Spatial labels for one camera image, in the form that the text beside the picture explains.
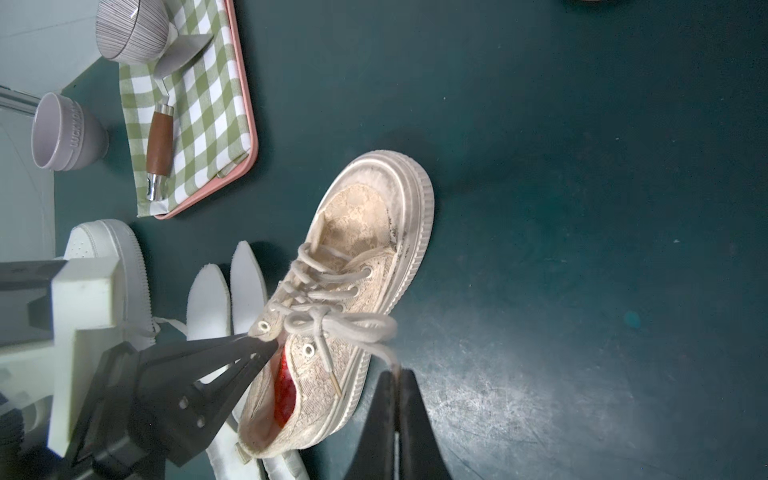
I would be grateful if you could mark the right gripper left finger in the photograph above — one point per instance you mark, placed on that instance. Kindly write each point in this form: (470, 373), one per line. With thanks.
(375, 453)

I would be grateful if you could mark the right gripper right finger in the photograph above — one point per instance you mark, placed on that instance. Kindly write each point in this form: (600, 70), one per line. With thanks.
(419, 453)

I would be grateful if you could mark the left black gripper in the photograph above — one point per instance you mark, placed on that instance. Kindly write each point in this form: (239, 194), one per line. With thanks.
(185, 391)

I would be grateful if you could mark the white insole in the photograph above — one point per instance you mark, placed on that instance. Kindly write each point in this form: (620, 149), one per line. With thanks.
(248, 297)
(208, 317)

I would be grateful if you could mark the beige sneaker one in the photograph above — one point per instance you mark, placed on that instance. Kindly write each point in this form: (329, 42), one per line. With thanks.
(331, 313)

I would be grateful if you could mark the white sneaker with laces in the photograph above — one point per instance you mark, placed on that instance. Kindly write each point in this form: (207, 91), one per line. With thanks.
(111, 238)

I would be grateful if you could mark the pink tray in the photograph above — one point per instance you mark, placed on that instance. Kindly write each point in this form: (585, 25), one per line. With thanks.
(245, 121)

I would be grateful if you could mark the green white checkered cloth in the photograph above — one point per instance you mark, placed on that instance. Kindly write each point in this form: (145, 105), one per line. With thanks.
(202, 96)

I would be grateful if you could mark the purple bowl on table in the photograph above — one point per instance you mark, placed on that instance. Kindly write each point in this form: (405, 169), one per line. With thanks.
(65, 136)

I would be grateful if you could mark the pink speckled bowl on cloth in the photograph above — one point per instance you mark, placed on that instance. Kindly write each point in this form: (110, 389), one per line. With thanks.
(132, 32)

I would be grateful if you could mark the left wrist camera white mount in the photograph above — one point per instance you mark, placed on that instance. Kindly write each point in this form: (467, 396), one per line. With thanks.
(57, 319)

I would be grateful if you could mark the metal spatula wooden handle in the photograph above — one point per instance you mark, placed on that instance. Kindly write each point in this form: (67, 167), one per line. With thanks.
(181, 54)

